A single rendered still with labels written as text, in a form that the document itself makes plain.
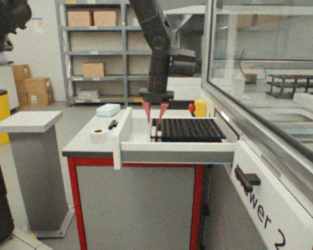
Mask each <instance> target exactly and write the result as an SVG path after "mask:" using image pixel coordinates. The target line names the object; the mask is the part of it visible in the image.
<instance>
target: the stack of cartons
mask: <svg viewBox="0 0 313 250"><path fill-rule="evenodd" d="M12 71H13V78H14V81H15V87H16V94H17V97H18V102H19V106H17V107H21V106H50V105H51V104H52V103H53V90H51V83H50V80H49V77H31V74H30V71H29V65H12Z"/></svg>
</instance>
